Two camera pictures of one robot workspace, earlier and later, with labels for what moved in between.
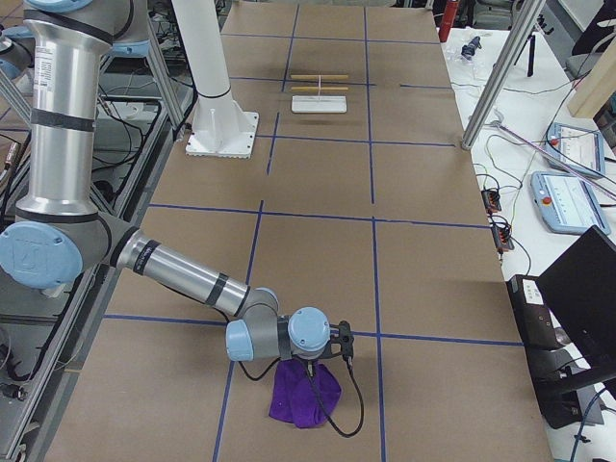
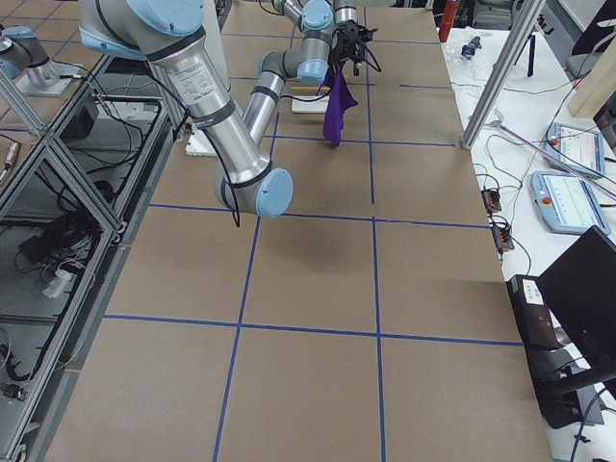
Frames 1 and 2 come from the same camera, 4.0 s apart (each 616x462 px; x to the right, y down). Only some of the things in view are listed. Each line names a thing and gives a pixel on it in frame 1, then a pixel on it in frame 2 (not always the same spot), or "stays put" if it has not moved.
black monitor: x=580 y=289 stays put
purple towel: x=295 y=397 -> x=340 y=100
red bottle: x=446 y=24 stays put
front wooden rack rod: x=313 y=89 stays put
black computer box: x=536 y=325 stays put
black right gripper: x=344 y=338 -> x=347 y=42
